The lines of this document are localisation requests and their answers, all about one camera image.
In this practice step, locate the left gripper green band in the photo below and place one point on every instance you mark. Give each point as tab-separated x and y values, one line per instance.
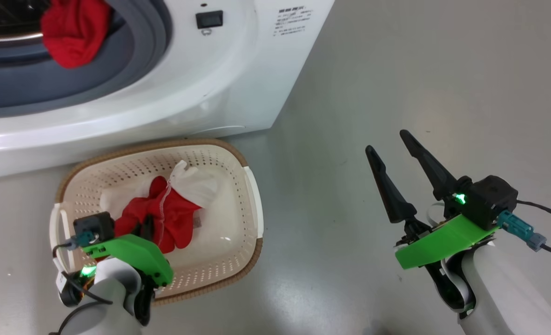
140	253

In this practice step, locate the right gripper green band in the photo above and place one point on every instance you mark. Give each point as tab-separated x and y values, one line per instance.
443	239

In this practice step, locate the plain red garment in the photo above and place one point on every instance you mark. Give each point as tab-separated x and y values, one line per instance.
75	32

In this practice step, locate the cream perforated laundry basket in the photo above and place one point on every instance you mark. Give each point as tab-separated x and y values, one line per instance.
229	195

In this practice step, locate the grey rubber door gasket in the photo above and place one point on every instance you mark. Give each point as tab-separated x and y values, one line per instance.
117	70

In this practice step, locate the white front-load washing machine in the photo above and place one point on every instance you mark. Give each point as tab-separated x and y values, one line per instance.
238	70

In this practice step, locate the black washer door lock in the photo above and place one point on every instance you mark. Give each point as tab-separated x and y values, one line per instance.
209	19

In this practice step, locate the printed text sticker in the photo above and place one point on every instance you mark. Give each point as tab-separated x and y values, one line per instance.
289	21

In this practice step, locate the steel perforated washer drum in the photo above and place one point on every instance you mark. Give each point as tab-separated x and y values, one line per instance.
5	18

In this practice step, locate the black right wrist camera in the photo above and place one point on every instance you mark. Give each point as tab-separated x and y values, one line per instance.
489	200

